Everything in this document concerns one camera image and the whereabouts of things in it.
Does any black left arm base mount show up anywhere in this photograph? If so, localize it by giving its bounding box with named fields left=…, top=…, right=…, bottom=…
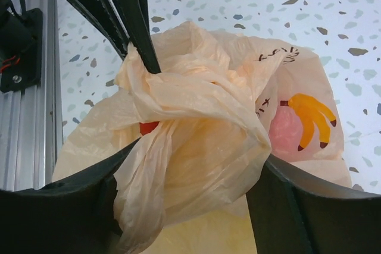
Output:
left=1, top=0, right=43, bottom=93

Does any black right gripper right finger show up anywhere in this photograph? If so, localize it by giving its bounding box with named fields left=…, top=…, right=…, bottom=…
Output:
left=246, top=155, right=380, bottom=254

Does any aluminium table frame rail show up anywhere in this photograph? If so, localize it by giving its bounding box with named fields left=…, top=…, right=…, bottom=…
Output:
left=1, top=0, right=63, bottom=191

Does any red fake apple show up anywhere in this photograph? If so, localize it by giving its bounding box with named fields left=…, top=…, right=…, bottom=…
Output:
left=139, top=121, right=159, bottom=136

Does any banana print plastic bag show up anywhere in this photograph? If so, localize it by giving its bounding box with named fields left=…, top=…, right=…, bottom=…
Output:
left=53, top=21, right=351, bottom=253

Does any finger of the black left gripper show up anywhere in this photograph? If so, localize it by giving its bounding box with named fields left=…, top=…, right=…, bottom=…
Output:
left=67, top=0, right=129, bottom=59
left=112, top=0, right=161, bottom=73

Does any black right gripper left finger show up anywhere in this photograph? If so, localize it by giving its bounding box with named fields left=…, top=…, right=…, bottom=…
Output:
left=1, top=142, right=136, bottom=253

